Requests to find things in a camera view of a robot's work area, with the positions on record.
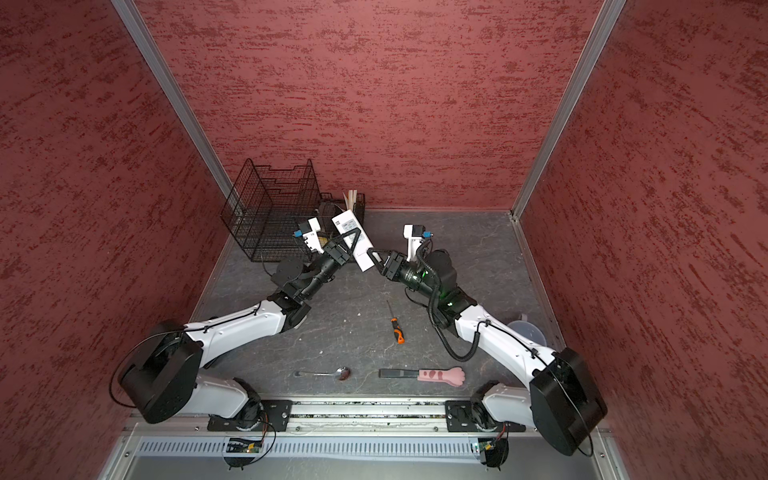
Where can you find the wooden sticks in rack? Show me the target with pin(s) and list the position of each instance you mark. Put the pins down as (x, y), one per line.
(350, 199)

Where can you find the pink cat paw tool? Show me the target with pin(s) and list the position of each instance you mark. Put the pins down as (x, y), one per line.
(454, 377)

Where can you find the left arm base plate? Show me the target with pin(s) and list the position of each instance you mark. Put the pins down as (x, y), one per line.
(255, 417)

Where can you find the orange black screwdriver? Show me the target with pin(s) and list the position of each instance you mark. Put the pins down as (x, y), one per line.
(397, 330)

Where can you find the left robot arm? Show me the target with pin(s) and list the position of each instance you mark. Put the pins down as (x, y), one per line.
(164, 374)

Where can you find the grey cup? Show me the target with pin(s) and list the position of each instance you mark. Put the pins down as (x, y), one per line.
(530, 331)

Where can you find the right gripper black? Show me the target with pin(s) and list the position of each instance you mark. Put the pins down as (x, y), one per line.
(394, 265)

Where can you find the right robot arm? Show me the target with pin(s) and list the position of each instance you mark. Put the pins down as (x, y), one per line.
(562, 401)

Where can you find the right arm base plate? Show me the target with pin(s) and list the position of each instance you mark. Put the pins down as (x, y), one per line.
(464, 416)

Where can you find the metal spoon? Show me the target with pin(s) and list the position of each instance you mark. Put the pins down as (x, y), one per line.
(339, 374)

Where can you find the long white remote control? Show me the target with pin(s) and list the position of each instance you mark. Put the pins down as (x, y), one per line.
(346, 221)

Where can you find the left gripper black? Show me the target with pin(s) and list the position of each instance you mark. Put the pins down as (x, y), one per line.
(338, 251)

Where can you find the black wire rack organizer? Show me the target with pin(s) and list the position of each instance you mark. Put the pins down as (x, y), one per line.
(266, 207)

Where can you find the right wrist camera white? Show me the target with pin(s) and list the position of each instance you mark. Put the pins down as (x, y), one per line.
(415, 236)

